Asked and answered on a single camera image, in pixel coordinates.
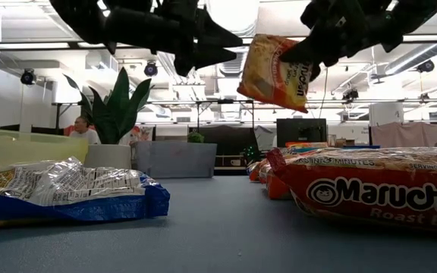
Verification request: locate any yellow-green plastic bin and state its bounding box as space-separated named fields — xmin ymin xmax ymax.
xmin=0 ymin=127 xmax=90 ymax=174

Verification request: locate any small green background plant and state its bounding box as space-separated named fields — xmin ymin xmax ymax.
xmin=187 ymin=131 xmax=206 ymax=144

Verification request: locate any teal plastic bin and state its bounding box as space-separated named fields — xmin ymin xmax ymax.
xmin=290 ymin=145 xmax=381 ymax=153

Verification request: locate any black ceiling-hung camera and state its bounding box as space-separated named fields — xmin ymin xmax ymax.
xmin=341 ymin=87 xmax=360 ymax=102
xmin=417 ymin=59 xmax=435 ymax=74
xmin=143 ymin=60 xmax=159 ymax=78
xmin=20 ymin=67 xmax=37 ymax=86

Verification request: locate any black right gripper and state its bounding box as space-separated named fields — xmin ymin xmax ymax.
xmin=280 ymin=0 xmax=394 ymax=83

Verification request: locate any blue Maruchan noodle pack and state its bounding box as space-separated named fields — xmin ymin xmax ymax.
xmin=0 ymin=155 xmax=171 ymax=228

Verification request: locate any black background monitor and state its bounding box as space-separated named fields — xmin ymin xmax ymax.
xmin=276 ymin=118 xmax=328 ymax=148

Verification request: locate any green plant in white pot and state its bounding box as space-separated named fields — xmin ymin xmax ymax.
xmin=63 ymin=67 xmax=155 ymax=170

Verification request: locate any dark gray plastic bin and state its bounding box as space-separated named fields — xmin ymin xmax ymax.
xmin=130 ymin=140 xmax=218 ymax=179

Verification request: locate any person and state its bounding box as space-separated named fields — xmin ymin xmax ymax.
xmin=68 ymin=116 xmax=102 ymax=146

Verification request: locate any orange Maruchan noodle pack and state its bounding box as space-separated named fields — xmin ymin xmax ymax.
xmin=246 ymin=161 xmax=269 ymax=183
xmin=264 ymin=162 xmax=294 ymax=201
xmin=236 ymin=33 xmax=314 ymax=114
xmin=285 ymin=141 xmax=329 ymax=149

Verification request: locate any black background desk frame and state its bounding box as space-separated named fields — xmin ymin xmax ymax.
xmin=51 ymin=99 xmax=257 ymax=132

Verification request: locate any beige hanging cloth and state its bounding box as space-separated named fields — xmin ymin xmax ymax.
xmin=369 ymin=121 xmax=437 ymax=148

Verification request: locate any dark background cabinet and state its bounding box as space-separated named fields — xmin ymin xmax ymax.
xmin=187 ymin=126 xmax=257 ymax=168

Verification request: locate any blue-gray table mat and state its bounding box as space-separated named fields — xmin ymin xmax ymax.
xmin=0 ymin=174 xmax=437 ymax=273

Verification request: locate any red Maruchan roast beef pack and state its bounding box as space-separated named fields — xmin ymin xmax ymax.
xmin=266 ymin=146 xmax=437 ymax=234

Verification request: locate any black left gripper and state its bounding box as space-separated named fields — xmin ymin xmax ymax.
xmin=104 ymin=0 xmax=244 ymax=77

